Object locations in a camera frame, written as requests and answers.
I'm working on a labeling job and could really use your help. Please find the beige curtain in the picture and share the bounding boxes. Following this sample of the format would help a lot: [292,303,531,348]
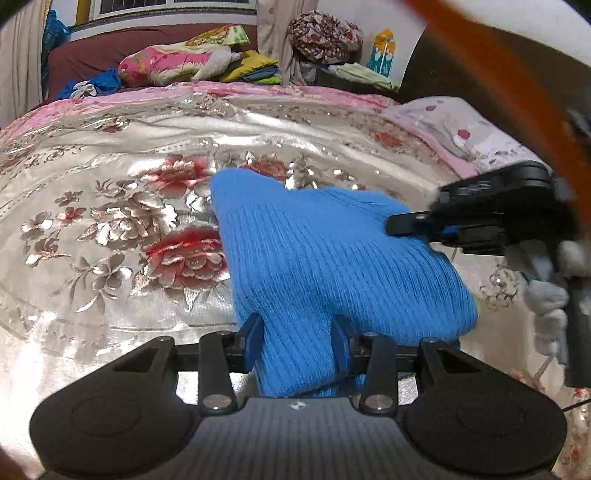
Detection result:
[255,0,320,87]
[0,9,51,132]

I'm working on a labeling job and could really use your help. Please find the dark furniture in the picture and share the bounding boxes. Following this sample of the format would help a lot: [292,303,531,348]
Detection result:
[398,22,591,141]

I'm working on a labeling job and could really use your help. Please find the folded pale cloths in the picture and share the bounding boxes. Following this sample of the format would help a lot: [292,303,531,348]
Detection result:
[327,62,401,92]

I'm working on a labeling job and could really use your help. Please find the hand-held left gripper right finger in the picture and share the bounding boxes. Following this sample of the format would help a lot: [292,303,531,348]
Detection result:
[330,315,482,415]

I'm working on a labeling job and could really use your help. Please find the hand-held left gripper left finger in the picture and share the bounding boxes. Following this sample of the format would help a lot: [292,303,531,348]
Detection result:
[110,314,265,415]

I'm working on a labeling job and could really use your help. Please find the person's right hand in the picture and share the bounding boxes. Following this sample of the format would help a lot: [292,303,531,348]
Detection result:
[525,239,588,366]

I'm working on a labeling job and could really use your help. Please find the maroon sofa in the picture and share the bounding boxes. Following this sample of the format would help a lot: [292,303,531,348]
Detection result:
[46,23,260,101]

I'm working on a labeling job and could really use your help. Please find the silver floral bedspread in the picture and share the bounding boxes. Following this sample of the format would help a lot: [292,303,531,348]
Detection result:
[0,80,591,480]

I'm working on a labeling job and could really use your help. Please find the yellow folded cloth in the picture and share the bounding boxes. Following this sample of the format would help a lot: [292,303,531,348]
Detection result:
[225,50,281,85]

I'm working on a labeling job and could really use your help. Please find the pink floral pillow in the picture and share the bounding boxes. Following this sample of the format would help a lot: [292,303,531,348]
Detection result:
[117,45,219,87]

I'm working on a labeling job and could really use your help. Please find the blue knitted sweater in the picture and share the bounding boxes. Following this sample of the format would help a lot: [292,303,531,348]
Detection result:
[210,168,479,398]

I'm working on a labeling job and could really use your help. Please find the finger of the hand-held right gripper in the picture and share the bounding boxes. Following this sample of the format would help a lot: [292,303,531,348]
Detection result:
[385,210,462,244]

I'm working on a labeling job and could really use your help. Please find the blue crumpled clothes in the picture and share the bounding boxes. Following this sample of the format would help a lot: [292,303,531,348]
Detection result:
[58,69,123,100]

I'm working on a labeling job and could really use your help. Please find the orange cable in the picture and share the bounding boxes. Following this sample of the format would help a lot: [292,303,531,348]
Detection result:
[401,0,591,220]

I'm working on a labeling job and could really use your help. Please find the blue hanging cloth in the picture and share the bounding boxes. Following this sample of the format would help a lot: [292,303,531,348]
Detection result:
[41,9,73,71]

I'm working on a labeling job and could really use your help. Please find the dark floral cloth bundle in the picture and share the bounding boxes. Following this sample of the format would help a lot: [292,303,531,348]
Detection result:
[287,10,364,66]

